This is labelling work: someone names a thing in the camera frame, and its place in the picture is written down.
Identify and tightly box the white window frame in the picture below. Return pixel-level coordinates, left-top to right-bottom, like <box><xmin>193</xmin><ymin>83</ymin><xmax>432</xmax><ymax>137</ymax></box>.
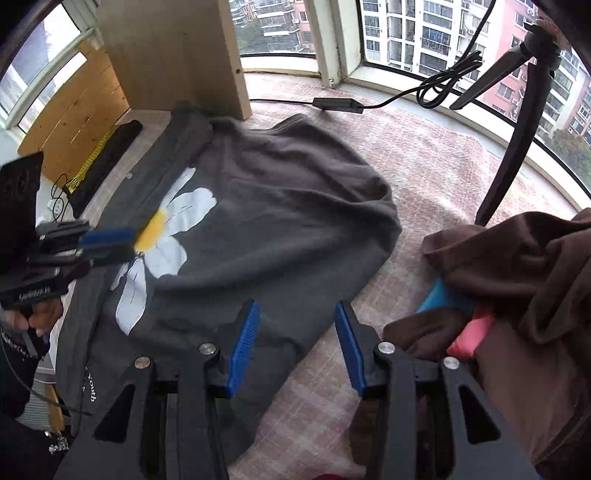
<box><xmin>0</xmin><ymin>0</ymin><xmax>591</xmax><ymax>217</ymax></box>

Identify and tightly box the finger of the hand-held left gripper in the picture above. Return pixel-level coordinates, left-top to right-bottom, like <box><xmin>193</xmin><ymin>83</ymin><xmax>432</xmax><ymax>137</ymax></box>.
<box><xmin>37</xmin><ymin>220</ymin><xmax>136</xmax><ymax>248</ymax></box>
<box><xmin>28</xmin><ymin>244</ymin><xmax>138</xmax><ymax>282</ymax></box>

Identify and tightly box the brown hoodie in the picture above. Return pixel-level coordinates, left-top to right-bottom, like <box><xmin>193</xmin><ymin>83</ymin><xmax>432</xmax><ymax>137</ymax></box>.
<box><xmin>383</xmin><ymin>210</ymin><xmax>591</xmax><ymax>480</ymax></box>

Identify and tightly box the light plywood board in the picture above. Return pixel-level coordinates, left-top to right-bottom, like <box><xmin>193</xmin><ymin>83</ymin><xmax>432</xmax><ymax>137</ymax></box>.
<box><xmin>97</xmin><ymin>0</ymin><xmax>252</xmax><ymax>121</ymax></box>

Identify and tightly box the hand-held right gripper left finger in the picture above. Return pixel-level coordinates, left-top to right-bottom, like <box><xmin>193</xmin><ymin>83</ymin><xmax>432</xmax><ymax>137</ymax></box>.
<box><xmin>55</xmin><ymin>299</ymin><xmax>262</xmax><ymax>480</ymax></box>

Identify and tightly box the black power adapter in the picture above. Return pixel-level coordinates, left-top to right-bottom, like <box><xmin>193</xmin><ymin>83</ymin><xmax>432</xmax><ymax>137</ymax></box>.
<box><xmin>313</xmin><ymin>97</ymin><xmax>365</xmax><ymax>115</ymax></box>

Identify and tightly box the person's left hand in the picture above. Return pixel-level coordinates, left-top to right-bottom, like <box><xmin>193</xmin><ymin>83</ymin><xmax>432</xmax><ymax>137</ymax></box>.
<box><xmin>7</xmin><ymin>300</ymin><xmax>64</xmax><ymax>337</ymax></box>

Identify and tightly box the plaid tablecloth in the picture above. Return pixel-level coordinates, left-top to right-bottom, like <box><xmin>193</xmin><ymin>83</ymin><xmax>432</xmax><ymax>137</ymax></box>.
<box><xmin>231</xmin><ymin>74</ymin><xmax>583</xmax><ymax>480</ymax></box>

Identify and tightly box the person's black clothing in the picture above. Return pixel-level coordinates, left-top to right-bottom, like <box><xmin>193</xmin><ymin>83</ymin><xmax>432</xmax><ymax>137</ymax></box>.
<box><xmin>0</xmin><ymin>411</ymin><xmax>75</xmax><ymax>480</ymax></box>

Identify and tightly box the grey flower-print T-shirt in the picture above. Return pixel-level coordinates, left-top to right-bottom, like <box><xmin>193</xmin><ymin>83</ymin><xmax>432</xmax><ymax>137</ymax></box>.
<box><xmin>55</xmin><ymin>107</ymin><xmax>402</xmax><ymax>469</ymax></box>

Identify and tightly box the black adapter cable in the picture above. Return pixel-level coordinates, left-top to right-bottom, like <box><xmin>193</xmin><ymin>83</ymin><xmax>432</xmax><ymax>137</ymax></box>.
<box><xmin>362</xmin><ymin>0</ymin><xmax>497</xmax><ymax>112</ymax></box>

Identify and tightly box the black tripod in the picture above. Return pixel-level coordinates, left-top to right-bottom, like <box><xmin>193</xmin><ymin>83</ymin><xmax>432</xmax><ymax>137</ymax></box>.
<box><xmin>450</xmin><ymin>21</ymin><xmax>575</xmax><ymax>227</ymax></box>

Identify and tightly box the black yellow strap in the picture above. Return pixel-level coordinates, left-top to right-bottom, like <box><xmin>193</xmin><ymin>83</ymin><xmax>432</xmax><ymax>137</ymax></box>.
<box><xmin>65</xmin><ymin>120</ymin><xmax>143</xmax><ymax>217</ymax></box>

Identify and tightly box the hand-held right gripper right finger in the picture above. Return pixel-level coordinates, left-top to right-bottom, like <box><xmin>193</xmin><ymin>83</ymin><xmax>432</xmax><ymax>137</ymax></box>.
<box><xmin>335</xmin><ymin>300</ymin><xmax>539</xmax><ymax>480</ymax></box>

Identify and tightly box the light blue garment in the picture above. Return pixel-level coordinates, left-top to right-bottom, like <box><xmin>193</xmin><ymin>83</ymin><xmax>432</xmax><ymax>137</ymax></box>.
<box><xmin>416</xmin><ymin>277</ymin><xmax>476</xmax><ymax>315</ymax></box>

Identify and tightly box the pine wood board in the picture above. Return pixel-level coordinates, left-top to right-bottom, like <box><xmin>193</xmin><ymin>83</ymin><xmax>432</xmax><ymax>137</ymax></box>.
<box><xmin>18</xmin><ymin>41</ymin><xmax>132</xmax><ymax>185</ymax></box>

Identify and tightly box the pink garment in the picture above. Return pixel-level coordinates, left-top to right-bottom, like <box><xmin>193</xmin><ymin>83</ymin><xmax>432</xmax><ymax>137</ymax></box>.
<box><xmin>445</xmin><ymin>305</ymin><xmax>495</xmax><ymax>363</ymax></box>

